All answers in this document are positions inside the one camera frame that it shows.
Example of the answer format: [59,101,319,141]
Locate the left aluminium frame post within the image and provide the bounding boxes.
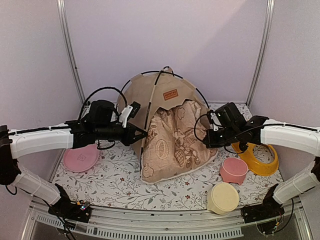
[56,0,86,104]

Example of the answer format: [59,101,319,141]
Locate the beige fabric pet tent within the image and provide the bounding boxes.
[124,69,217,183]

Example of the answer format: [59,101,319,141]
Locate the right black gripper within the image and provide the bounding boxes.
[202,126,239,149]

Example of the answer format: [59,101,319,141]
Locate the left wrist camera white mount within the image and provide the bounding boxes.
[119,101,141,128]

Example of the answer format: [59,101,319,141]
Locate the floral patterned table mat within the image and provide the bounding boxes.
[48,101,283,211]

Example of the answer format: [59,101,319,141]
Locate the cream footed pet bowl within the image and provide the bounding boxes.
[206,182,240,215]

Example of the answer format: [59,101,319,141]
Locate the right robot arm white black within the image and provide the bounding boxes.
[201,102,320,223]

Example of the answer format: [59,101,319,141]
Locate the yellow double bowl holder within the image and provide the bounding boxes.
[231,143,279,177]

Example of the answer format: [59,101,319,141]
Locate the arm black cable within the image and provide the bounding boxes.
[78,86,128,118]
[193,113,266,153]

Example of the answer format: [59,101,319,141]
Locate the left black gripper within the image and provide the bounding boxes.
[95,122,148,147]

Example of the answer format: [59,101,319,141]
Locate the pink round plate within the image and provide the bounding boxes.
[63,144,100,173]

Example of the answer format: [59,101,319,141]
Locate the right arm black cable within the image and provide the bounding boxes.
[193,113,266,153]

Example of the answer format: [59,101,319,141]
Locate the right aluminium frame post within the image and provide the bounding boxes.
[245,0,275,108]

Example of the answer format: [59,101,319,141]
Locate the aluminium frame post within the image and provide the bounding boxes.
[245,0,275,108]
[56,0,86,104]

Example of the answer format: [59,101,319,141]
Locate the white pet cushion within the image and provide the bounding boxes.
[141,100,218,184]

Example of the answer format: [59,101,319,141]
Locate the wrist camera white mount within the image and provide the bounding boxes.
[119,101,141,128]
[210,112,221,131]

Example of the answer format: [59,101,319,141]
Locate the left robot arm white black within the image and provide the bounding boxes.
[0,100,147,217]

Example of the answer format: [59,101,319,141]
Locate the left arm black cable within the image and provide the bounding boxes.
[78,86,128,118]

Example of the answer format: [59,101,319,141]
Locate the black tent pole long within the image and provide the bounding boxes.
[140,70,163,170]

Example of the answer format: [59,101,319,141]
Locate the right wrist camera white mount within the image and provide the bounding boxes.
[210,112,221,131]

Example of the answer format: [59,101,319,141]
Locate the pink footed pet bowl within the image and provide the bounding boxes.
[219,157,249,185]

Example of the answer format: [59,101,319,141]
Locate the front aluminium rail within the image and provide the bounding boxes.
[21,197,318,240]

